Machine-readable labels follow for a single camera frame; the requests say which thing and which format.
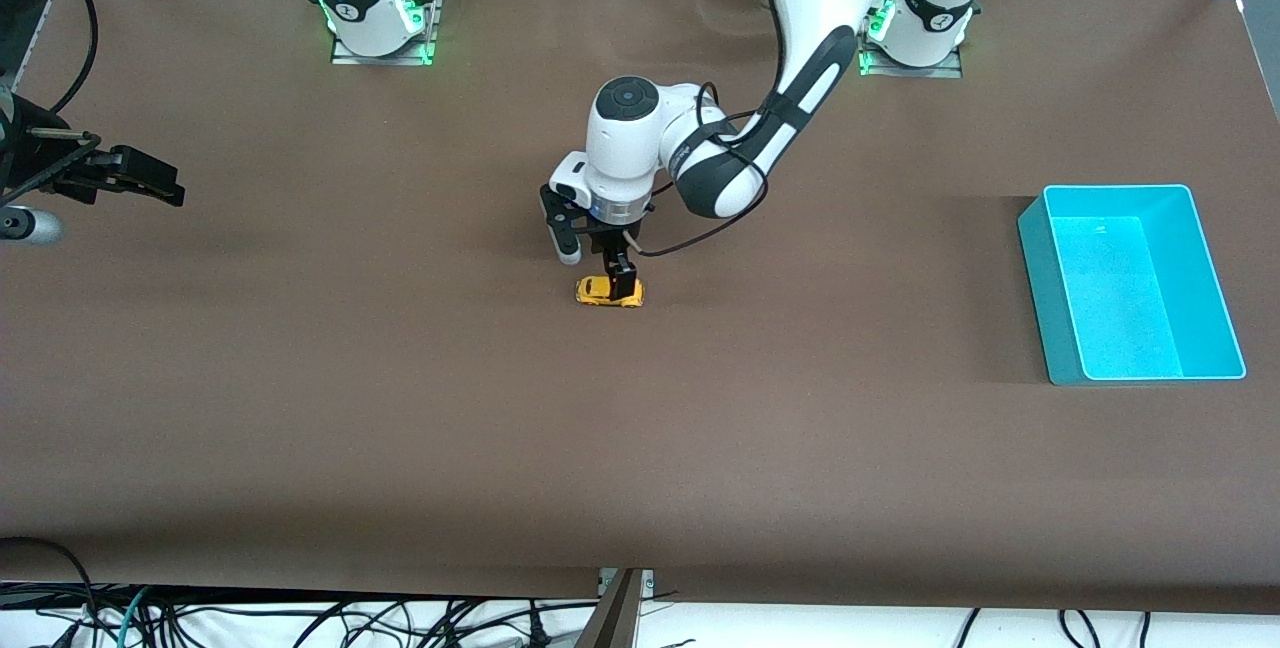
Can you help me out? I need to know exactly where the turquoise plastic bin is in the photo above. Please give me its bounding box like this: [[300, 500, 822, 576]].
[[1017, 184, 1248, 387]]

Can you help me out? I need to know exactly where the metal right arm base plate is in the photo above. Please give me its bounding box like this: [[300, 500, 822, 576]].
[[330, 0, 442, 67]]

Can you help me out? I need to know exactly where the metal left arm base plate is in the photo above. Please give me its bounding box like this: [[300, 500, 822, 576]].
[[858, 0, 965, 80]]

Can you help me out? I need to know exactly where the black looped floor cable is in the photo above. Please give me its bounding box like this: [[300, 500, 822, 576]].
[[0, 536, 101, 629]]

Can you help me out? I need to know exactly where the yellow beetle toy car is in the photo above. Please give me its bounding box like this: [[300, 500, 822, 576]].
[[575, 275, 646, 310]]

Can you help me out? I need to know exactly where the metal table leg bracket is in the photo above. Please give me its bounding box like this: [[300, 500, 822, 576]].
[[598, 568, 656, 648]]

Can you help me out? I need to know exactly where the teal floor cable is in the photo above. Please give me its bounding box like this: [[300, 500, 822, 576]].
[[115, 583, 153, 648]]

